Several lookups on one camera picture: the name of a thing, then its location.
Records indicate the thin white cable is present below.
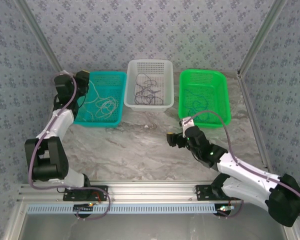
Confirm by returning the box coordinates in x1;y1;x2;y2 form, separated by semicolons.
83;81;120;119

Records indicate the thin blue cable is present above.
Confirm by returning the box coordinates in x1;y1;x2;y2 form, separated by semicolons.
183;86;212;123

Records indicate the thin dark purple cable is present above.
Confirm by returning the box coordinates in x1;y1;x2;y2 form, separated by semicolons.
133;72;166;106

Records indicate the teal plastic basket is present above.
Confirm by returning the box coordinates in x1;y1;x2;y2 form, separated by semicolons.
73;71;128;128

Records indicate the green plastic basket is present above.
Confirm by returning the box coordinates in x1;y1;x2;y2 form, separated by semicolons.
177;69;232;129

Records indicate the white plastic basket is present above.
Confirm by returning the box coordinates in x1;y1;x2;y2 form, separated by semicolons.
124;59;175;113

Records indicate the small black adapter board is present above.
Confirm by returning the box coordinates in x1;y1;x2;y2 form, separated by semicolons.
73;203;95;214
215;204;235;216

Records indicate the grey metal panel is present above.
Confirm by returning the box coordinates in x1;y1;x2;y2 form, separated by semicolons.
19;213;288;240

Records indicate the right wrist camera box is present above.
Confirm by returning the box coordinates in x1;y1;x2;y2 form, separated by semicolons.
179;116;195;131

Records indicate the right arm mauve camera cable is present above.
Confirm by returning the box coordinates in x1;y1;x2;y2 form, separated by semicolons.
182;110;300;220

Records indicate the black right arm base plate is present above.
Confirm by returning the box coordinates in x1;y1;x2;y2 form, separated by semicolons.
195;184;242;202

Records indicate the aluminium mounting rail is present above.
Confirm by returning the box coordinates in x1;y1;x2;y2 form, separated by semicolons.
16;180;290;203

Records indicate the aluminium frame post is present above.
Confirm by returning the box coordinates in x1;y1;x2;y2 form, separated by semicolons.
236;0;289;77
14;0;66;79

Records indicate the white slotted cable duct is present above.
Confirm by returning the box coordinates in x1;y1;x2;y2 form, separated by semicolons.
26;203;217;215

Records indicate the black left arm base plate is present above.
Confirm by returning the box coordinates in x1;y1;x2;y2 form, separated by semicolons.
62;186;109;202

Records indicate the aluminium corner frame rail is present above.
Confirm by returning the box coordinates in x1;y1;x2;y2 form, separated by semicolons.
279;219;300;240
1;202;28;240

